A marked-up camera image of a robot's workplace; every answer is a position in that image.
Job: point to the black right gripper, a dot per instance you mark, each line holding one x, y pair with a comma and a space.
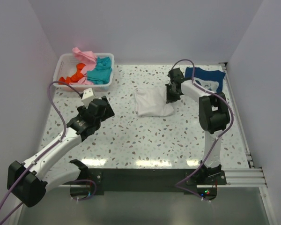
170, 98

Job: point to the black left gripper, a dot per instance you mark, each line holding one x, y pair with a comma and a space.
108, 113

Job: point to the white t-shirt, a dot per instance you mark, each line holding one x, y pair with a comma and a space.
152, 102

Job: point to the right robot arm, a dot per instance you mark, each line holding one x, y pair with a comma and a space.
215, 118

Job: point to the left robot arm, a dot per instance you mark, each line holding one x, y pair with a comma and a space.
29, 182

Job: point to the teal t-shirt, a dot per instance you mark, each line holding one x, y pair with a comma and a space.
101, 73

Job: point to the folded blue printed t-shirt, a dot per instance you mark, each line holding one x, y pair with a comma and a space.
210, 80

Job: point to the orange t-shirt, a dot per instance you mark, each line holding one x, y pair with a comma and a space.
78, 78

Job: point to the pink t-shirt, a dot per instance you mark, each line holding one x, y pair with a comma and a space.
88, 58

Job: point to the white plastic basket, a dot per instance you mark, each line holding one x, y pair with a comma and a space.
66, 66

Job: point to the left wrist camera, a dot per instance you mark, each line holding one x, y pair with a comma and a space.
87, 96

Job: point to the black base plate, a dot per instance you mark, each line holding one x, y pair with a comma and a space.
99, 181

